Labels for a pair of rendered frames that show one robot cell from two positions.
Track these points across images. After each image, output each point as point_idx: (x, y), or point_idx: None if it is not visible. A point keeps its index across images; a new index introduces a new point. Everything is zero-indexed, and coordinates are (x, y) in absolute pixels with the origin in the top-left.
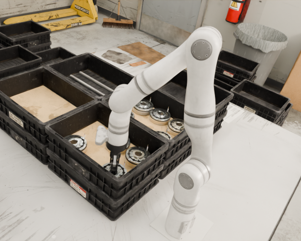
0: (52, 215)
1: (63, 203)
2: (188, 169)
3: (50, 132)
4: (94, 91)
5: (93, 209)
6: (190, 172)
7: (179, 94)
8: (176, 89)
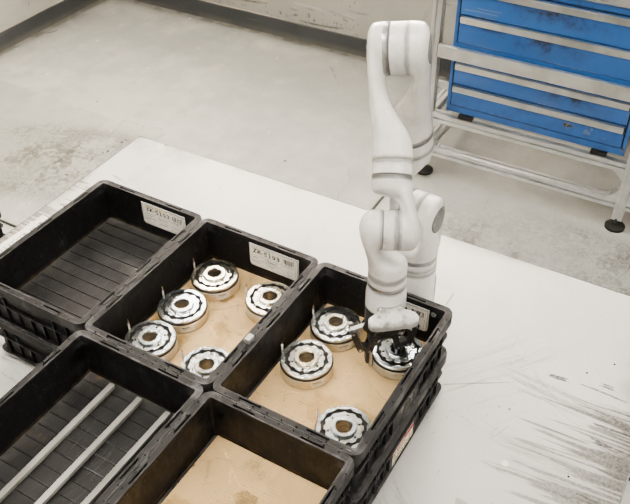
0: (465, 480)
1: (433, 471)
2: (435, 202)
3: (372, 439)
4: (87, 459)
5: (425, 422)
6: (440, 202)
7: (60, 290)
8: (33, 296)
